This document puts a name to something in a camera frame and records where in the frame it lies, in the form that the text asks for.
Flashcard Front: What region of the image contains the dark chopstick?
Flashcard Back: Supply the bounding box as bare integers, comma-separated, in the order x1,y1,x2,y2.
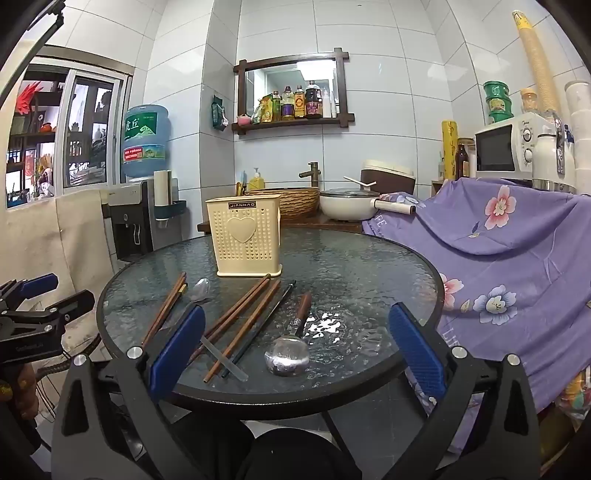
222,280,297,379

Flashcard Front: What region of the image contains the teal towel holder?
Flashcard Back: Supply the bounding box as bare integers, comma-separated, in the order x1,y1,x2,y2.
150,198,188,222

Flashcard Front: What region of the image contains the dark wooden framed mirror shelf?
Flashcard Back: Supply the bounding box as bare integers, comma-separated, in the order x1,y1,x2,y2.
232,48,356,136

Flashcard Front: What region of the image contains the beige cloth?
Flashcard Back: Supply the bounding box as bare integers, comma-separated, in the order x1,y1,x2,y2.
0,189,121,301

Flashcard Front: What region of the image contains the purple floral cloth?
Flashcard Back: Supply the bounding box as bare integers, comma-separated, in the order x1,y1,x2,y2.
362,178,591,455

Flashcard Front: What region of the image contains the brown glass bottle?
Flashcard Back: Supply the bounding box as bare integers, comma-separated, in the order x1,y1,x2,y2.
455,143,471,181

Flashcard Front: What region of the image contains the person's left hand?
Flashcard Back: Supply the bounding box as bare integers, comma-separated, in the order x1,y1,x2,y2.
0,364,40,421

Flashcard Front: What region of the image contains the woven wicker basket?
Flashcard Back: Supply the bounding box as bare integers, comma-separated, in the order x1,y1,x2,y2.
247,186,321,220

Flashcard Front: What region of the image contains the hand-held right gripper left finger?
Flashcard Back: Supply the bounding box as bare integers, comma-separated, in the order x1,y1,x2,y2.
52,305,219,480

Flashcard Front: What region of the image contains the silver metal spoon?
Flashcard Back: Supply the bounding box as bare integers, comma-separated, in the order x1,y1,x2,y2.
175,278,212,324

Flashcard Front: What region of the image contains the brown wooden chopstick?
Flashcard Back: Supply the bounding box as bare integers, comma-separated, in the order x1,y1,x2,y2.
190,274,272,363
203,278,282,385
141,271,187,349
151,276,188,343

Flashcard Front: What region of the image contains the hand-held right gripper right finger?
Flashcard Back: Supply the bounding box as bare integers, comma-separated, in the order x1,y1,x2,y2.
369,302,542,480

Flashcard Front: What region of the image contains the green hanging packet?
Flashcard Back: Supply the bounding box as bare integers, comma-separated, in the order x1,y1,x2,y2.
211,95,230,130

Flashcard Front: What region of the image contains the water dispenser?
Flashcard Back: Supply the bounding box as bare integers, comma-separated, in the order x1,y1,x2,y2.
107,179,183,261

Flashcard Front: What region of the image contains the silver utensil strip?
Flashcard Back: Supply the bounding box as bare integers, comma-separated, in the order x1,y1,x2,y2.
199,337,249,381

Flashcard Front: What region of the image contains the white cooking pot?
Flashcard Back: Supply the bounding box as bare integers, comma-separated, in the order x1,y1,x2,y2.
320,187,416,221

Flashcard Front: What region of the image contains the white electric kettle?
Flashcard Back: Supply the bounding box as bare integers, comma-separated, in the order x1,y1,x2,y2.
532,113,578,195

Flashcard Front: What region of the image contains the dark sauce bottle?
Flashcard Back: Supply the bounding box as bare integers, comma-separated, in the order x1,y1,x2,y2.
305,80,323,119

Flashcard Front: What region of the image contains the yellow roll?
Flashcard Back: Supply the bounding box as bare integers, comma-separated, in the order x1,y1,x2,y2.
441,121,459,182

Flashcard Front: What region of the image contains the bronze faucet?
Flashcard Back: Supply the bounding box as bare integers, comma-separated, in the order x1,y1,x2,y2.
298,161,320,189

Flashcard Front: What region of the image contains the brown and cream rice cooker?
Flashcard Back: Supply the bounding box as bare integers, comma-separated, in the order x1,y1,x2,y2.
360,160,415,197

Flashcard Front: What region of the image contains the window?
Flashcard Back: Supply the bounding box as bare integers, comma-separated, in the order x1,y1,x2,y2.
4,46,134,208

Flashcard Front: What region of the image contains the red ornament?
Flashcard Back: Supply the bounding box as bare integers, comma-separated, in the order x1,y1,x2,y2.
16,80,44,114

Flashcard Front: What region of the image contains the blue water jug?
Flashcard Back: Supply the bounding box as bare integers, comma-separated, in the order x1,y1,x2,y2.
121,104,171,182

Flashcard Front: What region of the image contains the tall stack of paper cups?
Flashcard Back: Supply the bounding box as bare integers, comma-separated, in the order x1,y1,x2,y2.
512,10,561,121

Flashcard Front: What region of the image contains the cream perforated utensil holder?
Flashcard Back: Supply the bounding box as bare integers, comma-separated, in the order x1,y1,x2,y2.
205,194,283,278

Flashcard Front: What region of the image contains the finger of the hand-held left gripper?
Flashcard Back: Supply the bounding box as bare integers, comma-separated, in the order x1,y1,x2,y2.
0,273,59,315
0,290,95,331

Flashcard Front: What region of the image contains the white microwave oven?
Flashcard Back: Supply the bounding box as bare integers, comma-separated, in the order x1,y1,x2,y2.
475,113,550,178

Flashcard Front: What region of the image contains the green container stack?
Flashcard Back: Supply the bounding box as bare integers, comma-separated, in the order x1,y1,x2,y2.
483,80,514,124

